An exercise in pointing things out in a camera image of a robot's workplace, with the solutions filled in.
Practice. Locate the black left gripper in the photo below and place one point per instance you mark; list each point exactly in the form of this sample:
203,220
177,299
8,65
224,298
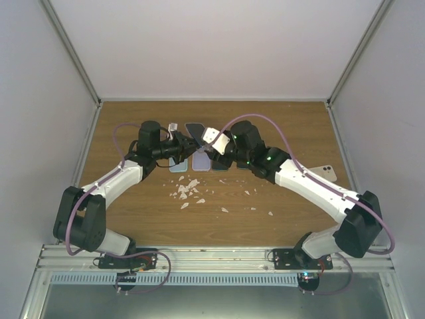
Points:
184,148

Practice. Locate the light blue phone case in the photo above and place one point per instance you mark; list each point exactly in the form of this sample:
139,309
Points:
180,167

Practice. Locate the blue magsafe phone case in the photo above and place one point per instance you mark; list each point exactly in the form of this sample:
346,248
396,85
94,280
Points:
196,130

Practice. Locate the lavender phone case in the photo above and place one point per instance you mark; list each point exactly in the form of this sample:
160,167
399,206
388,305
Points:
201,161

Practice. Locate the dark green smartphone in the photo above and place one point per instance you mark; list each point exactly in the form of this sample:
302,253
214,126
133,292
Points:
220,165

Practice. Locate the white phone stand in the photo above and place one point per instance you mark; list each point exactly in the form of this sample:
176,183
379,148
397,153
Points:
326,172

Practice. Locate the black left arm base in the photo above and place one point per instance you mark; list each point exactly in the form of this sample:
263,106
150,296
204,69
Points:
146,259

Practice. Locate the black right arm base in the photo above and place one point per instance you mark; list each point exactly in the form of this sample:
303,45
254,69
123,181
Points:
295,259

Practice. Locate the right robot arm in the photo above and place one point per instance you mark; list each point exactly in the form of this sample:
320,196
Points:
356,216

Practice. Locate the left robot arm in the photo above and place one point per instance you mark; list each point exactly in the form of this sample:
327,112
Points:
81,219

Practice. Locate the white debris pile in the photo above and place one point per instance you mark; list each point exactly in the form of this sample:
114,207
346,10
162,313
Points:
188,191

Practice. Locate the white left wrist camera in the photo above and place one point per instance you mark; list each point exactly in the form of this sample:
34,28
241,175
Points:
172,128

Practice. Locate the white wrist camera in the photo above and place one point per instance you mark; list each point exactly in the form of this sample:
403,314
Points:
172,128
214,140

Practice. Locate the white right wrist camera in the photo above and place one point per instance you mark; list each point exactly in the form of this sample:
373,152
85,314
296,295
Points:
214,140

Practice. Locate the white slotted cable duct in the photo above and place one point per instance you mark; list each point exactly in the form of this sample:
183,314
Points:
179,279

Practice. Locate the aluminium front rail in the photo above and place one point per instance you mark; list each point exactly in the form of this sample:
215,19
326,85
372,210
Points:
201,259

